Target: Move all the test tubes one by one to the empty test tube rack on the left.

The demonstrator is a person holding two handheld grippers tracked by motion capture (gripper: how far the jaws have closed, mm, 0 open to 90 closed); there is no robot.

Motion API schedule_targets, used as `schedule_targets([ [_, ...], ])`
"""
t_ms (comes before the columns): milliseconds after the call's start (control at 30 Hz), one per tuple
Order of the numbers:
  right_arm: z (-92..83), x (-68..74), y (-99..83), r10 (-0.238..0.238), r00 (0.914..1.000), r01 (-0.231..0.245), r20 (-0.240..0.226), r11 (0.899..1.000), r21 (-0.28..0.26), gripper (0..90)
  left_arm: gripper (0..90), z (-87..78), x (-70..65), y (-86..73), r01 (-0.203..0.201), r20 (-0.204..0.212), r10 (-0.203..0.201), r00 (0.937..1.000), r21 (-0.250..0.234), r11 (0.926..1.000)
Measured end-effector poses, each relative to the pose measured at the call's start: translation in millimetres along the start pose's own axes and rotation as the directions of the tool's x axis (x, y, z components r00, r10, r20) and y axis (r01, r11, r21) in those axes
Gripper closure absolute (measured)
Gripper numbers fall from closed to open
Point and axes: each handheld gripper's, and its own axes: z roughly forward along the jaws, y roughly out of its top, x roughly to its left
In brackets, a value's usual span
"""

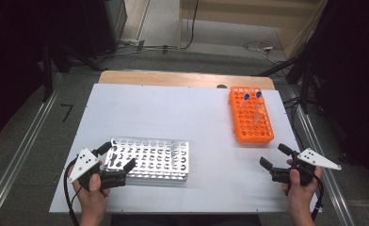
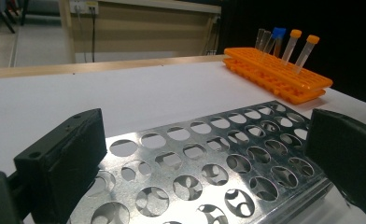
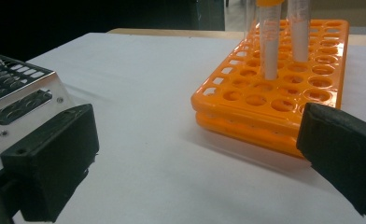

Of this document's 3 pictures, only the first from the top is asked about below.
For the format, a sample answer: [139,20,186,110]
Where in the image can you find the orange plastic tube rack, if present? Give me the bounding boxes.
[228,86,275,145]

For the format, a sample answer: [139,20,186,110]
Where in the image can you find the white floor cable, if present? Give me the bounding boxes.
[242,40,288,66]

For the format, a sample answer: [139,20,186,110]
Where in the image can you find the person's right hand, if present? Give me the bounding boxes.
[281,158,324,215]

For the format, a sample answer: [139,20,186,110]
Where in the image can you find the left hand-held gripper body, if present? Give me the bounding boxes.
[67,147,128,192]

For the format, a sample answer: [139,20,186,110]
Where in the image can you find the light wooden frame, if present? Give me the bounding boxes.
[176,0,329,61]

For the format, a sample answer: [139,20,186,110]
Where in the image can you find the dark cabinet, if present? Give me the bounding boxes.
[80,0,129,60]

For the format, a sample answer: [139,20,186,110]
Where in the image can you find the black floor cables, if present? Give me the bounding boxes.
[281,96,303,144]

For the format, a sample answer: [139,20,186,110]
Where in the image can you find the grey power strip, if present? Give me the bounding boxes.
[117,38,147,52]

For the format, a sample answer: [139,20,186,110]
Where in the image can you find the metal floor rail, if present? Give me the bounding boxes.
[285,84,357,226]
[0,73,64,226]

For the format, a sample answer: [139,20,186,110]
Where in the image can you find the silver metal tube rack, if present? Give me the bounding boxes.
[103,136,190,183]

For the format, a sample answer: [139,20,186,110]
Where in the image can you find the person's dark clothing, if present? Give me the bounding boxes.
[110,214,263,226]

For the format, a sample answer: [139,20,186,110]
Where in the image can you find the right hand-held gripper black cable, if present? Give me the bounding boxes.
[311,175,326,222]

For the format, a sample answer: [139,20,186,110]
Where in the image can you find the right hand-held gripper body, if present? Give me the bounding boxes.
[270,148,343,187]

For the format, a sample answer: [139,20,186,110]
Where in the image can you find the hand-held gripper black cable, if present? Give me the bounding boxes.
[311,175,326,222]
[63,158,82,226]

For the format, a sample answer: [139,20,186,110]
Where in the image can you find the person's left hand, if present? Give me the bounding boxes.
[72,173,111,218]

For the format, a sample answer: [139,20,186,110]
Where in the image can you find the black stand with legs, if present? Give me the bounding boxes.
[40,39,106,104]
[252,55,313,115]

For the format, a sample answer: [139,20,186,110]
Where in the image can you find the left hand-held gripper black cable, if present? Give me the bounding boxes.
[63,158,82,226]

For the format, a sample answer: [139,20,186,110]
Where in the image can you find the black hanging cable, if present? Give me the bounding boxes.
[178,0,201,51]

